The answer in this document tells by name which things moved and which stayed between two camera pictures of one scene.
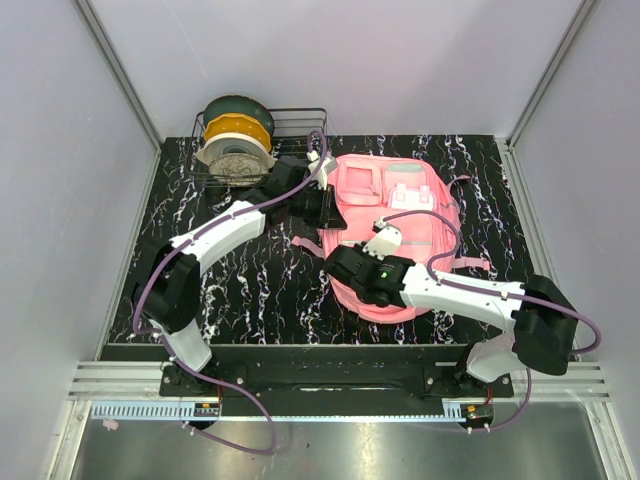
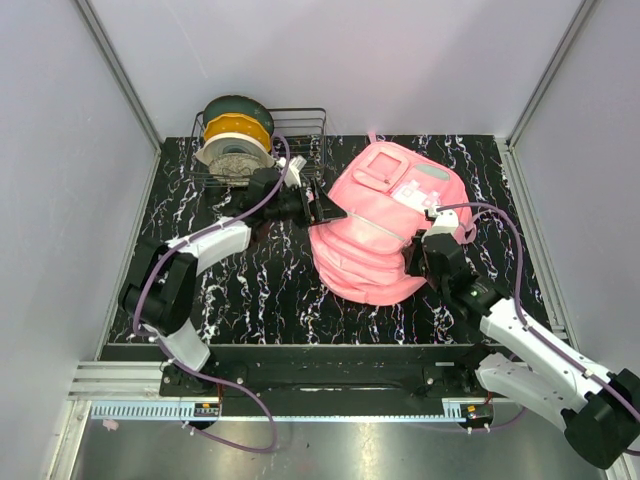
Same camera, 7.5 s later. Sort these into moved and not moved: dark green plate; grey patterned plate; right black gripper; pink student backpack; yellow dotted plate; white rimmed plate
Moved: right black gripper; pink student backpack
Not moved: grey patterned plate; dark green plate; yellow dotted plate; white rimmed plate
